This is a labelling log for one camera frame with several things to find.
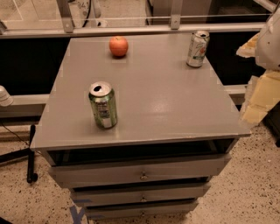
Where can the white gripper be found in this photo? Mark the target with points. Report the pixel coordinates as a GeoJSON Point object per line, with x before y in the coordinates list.
{"type": "Point", "coordinates": [269, 46]}

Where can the red orange apple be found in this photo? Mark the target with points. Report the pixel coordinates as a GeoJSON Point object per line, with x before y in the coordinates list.
{"type": "Point", "coordinates": [118, 45]}

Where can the white green soda can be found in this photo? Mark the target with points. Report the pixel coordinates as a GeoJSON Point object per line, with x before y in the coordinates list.
{"type": "Point", "coordinates": [197, 48]}

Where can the grey drawer cabinet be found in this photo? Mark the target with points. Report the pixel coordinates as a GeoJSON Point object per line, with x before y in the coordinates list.
{"type": "Point", "coordinates": [165, 109]}

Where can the middle grey drawer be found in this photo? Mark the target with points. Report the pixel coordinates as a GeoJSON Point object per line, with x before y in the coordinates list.
{"type": "Point", "coordinates": [140, 194]}

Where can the grey drawer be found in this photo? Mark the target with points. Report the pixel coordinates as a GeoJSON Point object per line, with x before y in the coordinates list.
{"type": "Point", "coordinates": [110, 174]}
{"type": "Point", "coordinates": [140, 194]}
{"type": "Point", "coordinates": [140, 209]}

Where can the bottom grey drawer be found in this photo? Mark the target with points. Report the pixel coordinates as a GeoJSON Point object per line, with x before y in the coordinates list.
{"type": "Point", "coordinates": [140, 209]}

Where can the top grey drawer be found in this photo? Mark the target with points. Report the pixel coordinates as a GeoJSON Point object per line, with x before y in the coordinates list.
{"type": "Point", "coordinates": [110, 174]}

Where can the blue tape on floor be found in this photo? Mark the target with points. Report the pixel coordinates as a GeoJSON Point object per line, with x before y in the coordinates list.
{"type": "Point", "coordinates": [78, 213]}

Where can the black tripod stand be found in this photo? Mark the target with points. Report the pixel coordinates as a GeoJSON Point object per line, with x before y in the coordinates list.
{"type": "Point", "coordinates": [27, 152]}

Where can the white cylinder at left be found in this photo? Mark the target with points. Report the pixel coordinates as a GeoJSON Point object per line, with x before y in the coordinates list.
{"type": "Point", "coordinates": [5, 98]}

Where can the grey metal rail frame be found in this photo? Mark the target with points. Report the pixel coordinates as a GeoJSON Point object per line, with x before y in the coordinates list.
{"type": "Point", "coordinates": [81, 18]}

